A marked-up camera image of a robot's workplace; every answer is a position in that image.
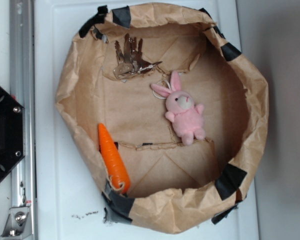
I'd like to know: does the pink plush bunny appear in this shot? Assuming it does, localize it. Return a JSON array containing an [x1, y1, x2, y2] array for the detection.
[[150, 71, 206, 146]]

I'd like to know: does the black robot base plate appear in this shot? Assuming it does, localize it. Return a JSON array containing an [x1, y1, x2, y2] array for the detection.
[[0, 86, 25, 183]]

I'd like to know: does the silver corner bracket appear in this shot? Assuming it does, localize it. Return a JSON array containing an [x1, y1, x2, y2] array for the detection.
[[0, 206, 32, 240]]

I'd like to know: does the aluminium extrusion rail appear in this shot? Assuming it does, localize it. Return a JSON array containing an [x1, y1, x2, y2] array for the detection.
[[9, 0, 38, 240]]

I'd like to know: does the orange plastic carrot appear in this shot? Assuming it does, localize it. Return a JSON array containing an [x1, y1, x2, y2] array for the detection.
[[98, 123, 131, 195]]

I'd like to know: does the silver keys bunch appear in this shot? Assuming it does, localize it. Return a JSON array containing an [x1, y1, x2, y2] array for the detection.
[[113, 33, 162, 80]]

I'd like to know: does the brown paper bag bin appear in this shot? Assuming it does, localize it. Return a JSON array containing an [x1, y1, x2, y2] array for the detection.
[[55, 3, 269, 234]]

